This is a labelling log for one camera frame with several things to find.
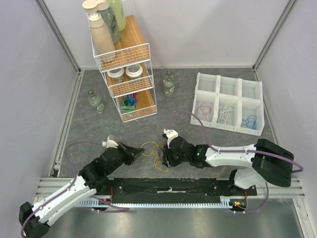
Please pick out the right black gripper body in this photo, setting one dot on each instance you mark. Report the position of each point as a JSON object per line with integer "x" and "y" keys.
{"x": 168, "y": 153}

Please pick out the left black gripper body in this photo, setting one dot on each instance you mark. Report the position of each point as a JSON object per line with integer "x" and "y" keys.
{"x": 124, "y": 155}

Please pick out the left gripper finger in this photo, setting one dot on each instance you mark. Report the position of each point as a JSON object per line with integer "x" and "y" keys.
{"x": 135, "y": 156}
{"x": 134, "y": 151}

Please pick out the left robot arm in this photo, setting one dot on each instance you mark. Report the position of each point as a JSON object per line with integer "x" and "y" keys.
{"x": 36, "y": 219}

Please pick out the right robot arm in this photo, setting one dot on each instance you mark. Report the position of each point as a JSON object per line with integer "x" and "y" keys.
{"x": 255, "y": 163}

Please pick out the green and blue packets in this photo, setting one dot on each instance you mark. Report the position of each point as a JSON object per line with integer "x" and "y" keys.
{"x": 128, "y": 103}

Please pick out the left glass bottle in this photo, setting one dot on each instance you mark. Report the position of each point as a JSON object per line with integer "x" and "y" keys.
{"x": 96, "y": 102}

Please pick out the glass bottle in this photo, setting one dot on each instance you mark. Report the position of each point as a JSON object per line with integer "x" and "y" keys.
{"x": 96, "y": 102}
{"x": 169, "y": 83}

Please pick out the right glass bottle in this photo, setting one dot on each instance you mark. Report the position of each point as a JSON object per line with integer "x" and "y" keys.
{"x": 169, "y": 83}

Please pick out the left white-lid jar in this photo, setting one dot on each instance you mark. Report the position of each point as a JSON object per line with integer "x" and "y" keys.
{"x": 117, "y": 75}

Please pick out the white-lid jar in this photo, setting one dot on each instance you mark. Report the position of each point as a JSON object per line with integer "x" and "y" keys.
{"x": 117, "y": 75}
{"x": 134, "y": 71}

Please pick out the right white-lid jar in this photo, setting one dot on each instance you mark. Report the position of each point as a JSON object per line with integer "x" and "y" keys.
{"x": 134, "y": 71}

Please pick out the white six-compartment tray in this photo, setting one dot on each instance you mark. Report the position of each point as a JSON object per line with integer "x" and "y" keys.
{"x": 231, "y": 104}

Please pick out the beige pump bottle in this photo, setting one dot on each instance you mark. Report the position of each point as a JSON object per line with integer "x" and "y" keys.
{"x": 103, "y": 46}

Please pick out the light green bottle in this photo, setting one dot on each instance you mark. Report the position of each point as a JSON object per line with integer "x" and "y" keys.
{"x": 117, "y": 6}

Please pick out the grey-green pump bottle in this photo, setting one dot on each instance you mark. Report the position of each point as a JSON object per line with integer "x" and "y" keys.
{"x": 102, "y": 7}

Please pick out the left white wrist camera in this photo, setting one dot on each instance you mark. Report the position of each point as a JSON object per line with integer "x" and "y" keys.
{"x": 110, "y": 142}

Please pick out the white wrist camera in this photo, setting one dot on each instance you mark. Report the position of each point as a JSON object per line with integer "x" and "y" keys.
{"x": 110, "y": 142}
{"x": 169, "y": 135}

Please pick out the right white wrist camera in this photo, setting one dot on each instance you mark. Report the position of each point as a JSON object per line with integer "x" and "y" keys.
{"x": 169, "y": 135}

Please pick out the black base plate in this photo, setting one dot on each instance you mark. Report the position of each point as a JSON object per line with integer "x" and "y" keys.
{"x": 171, "y": 190}

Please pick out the slotted cable duct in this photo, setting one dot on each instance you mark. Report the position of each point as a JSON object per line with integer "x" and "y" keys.
{"x": 225, "y": 203}

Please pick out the white wire shelf rack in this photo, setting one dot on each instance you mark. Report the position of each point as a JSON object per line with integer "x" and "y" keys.
{"x": 131, "y": 49}

